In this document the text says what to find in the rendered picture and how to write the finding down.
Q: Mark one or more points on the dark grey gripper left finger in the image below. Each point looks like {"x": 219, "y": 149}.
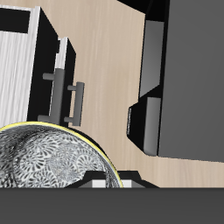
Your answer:
{"x": 89, "y": 178}

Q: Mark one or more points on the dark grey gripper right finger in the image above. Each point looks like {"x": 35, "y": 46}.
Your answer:
{"x": 134, "y": 180}

